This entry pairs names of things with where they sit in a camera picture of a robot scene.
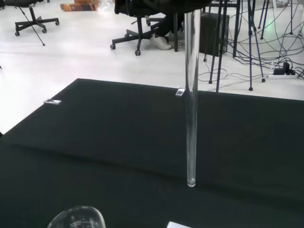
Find black bench cloth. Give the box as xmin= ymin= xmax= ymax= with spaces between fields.
xmin=0 ymin=78 xmax=304 ymax=228

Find black tripod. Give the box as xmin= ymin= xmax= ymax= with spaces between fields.
xmin=208 ymin=0 xmax=266 ymax=93
xmin=257 ymin=0 xmax=295 ymax=40

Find white test tube rack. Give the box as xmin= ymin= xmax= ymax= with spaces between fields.
xmin=166 ymin=221 xmax=190 ymax=228

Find white power strip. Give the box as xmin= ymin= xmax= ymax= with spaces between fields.
xmin=266 ymin=73 xmax=299 ymax=80

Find black floor cable tangle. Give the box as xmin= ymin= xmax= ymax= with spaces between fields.
xmin=228 ymin=0 xmax=304 ymax=81

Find thin black pole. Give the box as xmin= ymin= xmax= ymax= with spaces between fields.
xmin=20 ymin=6 xmax=46 ymax=46

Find black office chair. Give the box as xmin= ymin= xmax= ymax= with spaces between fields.
xmin=3 ymin=0 xmax=60 ymax=37
xmin=110 ymin=0 xmax=171 ymax=57

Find black computer tower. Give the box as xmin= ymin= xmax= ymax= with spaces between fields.
xmin=199 ymin=12 xmax=230 ymax=57

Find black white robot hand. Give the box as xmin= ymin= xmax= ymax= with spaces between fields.
xmin=152 ymin=0 xmax=212 ymax=14

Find clear glass beaker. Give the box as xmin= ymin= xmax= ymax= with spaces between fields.
xmin=47 ymin=205 xmax=106 ymax=228

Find brown cardboard box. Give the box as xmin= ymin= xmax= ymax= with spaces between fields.
xmin=60 ymin=0 xmax=100 ymax=12

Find black power adapter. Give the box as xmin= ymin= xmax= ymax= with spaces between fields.
xmin=273 ymin=62 xmax=297 ymax=76

